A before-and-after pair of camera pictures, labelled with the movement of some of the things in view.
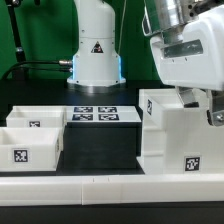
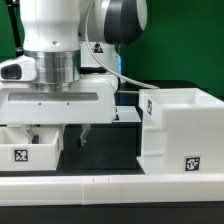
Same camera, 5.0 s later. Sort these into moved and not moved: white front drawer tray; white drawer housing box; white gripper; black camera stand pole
Moved: white gripper
Not moved: white drawer housing box; black camera stand pole; white front drawer tray
